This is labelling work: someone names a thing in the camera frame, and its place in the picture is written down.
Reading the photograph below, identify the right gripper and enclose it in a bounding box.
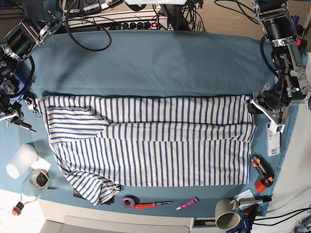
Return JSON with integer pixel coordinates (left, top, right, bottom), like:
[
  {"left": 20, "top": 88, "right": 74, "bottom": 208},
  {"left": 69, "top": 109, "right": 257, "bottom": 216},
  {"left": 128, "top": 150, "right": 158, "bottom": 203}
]
[{"left": 0, "top": 96, "right": 24, "bottom": 125}]

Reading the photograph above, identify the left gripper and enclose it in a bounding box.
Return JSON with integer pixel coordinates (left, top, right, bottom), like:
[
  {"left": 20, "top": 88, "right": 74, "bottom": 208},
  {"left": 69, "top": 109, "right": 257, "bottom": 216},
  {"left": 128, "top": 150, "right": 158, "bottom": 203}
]
[{"left": 246, "top": 83, "right": 295, "bottom": 121}]

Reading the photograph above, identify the blue white striped T-shirt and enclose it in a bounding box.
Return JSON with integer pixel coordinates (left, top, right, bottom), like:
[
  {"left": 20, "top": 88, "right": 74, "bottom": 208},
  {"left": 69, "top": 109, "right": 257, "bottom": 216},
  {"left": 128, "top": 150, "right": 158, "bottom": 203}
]
[{"left": 36, "top": 95, "right": 257, "bottom": 206}]

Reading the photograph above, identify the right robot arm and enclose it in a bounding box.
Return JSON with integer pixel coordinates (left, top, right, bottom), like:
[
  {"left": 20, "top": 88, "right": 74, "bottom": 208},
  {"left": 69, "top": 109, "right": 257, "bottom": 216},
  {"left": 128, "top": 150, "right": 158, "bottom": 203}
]
[{"left": 0, "top": 17, "right": 62, "bottom": 131}]

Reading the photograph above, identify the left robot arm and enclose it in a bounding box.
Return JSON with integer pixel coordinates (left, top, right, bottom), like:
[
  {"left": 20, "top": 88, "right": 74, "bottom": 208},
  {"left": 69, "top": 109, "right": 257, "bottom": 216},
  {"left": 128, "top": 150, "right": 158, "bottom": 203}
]
[{"left": 252, "top": 0, "right": 311, "bottom": 124}]

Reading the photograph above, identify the hex key with brass sleeve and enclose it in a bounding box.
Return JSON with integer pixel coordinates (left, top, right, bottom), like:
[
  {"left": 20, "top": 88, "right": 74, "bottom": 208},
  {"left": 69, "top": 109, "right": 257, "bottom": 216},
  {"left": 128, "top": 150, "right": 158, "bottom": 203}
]
[{"left": 13, "top": 123, "right": 36, "bottom": 133}]

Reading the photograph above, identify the blue block with black knob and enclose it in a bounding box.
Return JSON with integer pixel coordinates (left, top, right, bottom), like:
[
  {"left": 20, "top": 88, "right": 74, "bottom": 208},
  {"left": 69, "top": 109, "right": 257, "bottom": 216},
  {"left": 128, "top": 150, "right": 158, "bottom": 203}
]
[{"left": 0, "top": 69, "right": 28, "bottom": 95}]

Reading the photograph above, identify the clear packaged tool box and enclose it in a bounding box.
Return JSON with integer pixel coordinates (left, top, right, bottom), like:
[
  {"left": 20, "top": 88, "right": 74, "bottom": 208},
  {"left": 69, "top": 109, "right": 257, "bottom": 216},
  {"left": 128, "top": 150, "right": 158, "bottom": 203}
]
[{"left": 266, "top": 120, "right": 281, "bottom": 157}]

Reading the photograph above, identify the white plastic cup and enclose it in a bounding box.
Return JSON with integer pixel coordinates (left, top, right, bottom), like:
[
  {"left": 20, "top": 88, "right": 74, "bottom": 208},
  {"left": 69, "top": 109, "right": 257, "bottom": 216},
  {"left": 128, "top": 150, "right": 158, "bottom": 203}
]
[{"left": 6, "top": 144, "right": 38, "bottom": 179}]

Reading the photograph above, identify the white paper card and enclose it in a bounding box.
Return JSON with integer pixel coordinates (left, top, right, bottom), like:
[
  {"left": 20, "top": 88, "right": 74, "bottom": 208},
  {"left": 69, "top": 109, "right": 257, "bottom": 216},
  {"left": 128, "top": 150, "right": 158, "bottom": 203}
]
[{"left": 31, "top": 156, "right": 51, "bottom": 173}]

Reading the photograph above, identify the orange black utility knife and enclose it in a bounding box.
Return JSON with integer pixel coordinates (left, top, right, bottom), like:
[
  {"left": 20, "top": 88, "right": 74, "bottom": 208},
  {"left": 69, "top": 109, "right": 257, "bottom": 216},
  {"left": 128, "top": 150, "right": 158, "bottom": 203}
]
[{"left": 251, "top": 155, "right": 274, "bottom": 193}]

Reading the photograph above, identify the clear glass bottle orange cap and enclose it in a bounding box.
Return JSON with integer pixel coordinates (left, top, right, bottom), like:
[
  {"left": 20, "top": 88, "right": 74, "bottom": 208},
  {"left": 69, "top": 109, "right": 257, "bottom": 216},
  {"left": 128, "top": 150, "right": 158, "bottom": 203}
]
[{"left": 12, "top": 169, "right": 50, "bottom": 216}]

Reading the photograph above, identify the orange black clamp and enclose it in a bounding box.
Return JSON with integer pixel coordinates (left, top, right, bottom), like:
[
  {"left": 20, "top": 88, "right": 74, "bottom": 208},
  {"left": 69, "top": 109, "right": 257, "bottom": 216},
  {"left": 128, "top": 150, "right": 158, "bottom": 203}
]
[{"left": 296, "top": 38, "right": 308, "bottom": 68}]

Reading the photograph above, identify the white folded paper note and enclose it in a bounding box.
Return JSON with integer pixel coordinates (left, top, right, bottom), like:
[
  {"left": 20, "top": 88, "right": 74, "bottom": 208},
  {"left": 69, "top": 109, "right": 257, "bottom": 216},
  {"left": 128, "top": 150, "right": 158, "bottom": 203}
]
[{"left": 234, "top": 189, "right": 255, "bottom": 211}]

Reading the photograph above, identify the black marker pen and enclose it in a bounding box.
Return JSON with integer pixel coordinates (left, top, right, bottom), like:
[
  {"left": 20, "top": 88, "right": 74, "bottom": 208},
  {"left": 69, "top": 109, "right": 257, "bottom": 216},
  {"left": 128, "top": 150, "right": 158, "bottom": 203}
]
[{"left": 238, "top": 197, "right": 272, "bottom": 207}]

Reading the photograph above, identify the blue clamp at bottom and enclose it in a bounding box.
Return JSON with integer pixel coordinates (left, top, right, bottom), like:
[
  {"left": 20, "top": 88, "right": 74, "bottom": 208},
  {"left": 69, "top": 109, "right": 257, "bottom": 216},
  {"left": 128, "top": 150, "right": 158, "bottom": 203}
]
[{"left": 226, "top": 205, "right": 259, "bottom": 233}]

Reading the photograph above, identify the pink tube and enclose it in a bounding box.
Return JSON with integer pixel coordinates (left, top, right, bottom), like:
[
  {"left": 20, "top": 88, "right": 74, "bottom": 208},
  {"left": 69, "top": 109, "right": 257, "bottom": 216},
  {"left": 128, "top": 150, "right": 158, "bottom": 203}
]
[{"left": 176, "top": 198, "right": 199, "bottom": 210}]

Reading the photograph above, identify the grey ceramic mug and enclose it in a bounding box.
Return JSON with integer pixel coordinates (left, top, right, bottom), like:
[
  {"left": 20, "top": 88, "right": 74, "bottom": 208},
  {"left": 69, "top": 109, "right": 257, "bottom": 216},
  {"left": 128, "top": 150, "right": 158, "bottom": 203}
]
[{"left": 215, "top": 199, "right": 241, "bottom": 230}]

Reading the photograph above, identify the teal table cloth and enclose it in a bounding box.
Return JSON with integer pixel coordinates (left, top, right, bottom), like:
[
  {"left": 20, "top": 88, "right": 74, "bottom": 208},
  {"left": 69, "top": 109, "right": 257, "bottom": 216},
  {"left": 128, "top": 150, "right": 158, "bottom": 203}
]
[{"left": 0, "top": 30, "right": 311, "bottom": 217}]

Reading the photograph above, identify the black remote control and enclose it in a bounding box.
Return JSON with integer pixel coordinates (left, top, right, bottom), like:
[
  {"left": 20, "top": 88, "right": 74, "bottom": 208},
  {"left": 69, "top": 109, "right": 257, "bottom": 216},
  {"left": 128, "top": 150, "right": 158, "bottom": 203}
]
[{"left": 72, "top": 188, "right": 114, "bottom": 206}]

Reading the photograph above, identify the black power strip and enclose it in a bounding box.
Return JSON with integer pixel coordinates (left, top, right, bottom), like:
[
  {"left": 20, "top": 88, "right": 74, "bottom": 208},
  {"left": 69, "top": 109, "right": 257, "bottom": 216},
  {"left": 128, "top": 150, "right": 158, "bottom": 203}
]
[{"left": 108, "top": 21, "right": 159, "bottom": 30}]

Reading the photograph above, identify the purple tape roll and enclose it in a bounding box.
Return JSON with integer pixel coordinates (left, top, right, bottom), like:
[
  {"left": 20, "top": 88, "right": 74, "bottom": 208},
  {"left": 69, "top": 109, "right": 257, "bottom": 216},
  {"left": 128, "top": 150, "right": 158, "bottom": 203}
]
[{"left": 121, "top": 195, "right": 139, "bottom": 208}]

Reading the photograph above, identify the silver carabiner keychain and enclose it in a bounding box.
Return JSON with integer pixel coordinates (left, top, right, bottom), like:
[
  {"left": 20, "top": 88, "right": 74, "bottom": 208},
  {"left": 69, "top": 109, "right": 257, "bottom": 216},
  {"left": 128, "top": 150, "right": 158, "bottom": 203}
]
[{"left": 23, "top": 96, "right": 41, "bottom": 119}]

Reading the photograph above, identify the orange handle screwdriver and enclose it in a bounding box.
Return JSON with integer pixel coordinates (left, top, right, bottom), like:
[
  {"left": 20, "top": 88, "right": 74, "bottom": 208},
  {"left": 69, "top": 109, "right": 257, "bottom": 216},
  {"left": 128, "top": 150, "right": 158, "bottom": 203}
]
[{"left": 135, "top": 201, "right": 173, "bottom": 210}]

